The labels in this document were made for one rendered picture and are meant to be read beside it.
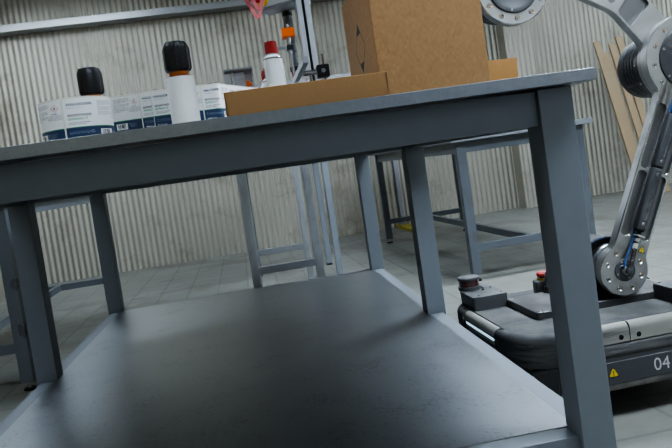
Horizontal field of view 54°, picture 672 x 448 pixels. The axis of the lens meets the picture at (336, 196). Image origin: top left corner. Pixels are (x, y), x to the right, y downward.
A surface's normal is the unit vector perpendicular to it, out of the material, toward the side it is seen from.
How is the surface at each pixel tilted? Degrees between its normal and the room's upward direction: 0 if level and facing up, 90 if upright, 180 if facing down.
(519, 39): 90
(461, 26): 90
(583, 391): 90
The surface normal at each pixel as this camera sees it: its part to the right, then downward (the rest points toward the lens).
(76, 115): 0.31, 0.00
